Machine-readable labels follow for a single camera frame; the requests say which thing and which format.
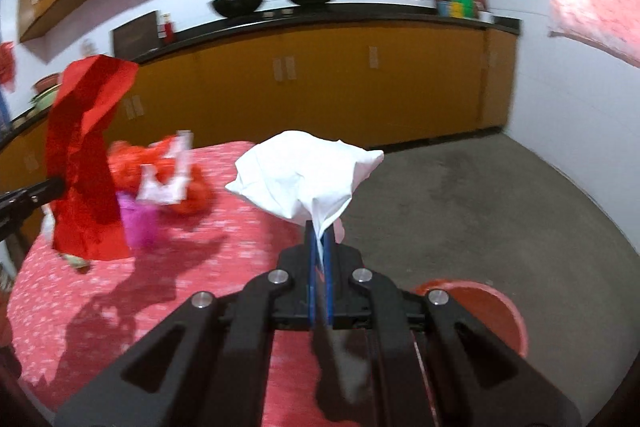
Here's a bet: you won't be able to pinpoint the pink plastic cup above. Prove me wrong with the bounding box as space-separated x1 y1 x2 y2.
117 192 160 250

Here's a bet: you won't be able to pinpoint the red paper sheet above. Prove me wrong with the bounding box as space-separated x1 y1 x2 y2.
44 54 140 260

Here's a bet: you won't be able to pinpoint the red floral tablecloth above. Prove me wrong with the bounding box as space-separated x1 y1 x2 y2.
7 141 351 427

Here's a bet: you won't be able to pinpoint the white paper tissue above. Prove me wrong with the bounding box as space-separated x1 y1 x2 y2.
225 130 385 238

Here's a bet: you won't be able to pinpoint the small crumpled scrap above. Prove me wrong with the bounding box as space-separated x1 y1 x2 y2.
60 252 93 274

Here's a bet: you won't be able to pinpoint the red plastic bag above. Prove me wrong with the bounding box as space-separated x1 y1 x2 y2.
107 134 213 215

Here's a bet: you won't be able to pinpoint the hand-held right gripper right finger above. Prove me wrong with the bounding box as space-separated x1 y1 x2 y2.
322 227 583 427

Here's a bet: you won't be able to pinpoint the orange lower kitchen cabinets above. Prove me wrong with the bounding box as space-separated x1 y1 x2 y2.
0 27 518 208

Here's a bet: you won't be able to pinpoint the dark brown board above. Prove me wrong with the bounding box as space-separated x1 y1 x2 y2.
112 11 161 60

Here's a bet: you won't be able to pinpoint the black kitchen countertop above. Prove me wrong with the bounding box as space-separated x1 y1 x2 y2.
0 4 521 148

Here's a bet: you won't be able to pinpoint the red wall ornament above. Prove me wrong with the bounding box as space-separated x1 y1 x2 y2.
0 41 17 92

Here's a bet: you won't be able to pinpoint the red bottle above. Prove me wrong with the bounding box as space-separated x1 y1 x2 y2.
159 13 177 45

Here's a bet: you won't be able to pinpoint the red plastic bin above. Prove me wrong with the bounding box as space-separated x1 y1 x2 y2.
412 278 528 360

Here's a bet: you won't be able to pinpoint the white wrapper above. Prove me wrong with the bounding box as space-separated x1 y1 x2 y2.
137 131 196 206

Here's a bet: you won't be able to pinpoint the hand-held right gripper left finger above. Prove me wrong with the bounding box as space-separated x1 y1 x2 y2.
54 219 321 427

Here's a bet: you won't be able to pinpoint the stacked bowls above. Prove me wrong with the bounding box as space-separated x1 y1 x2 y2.
31 74 63 110

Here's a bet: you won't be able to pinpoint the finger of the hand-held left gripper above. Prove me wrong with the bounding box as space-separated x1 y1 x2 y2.
0 177 66 228

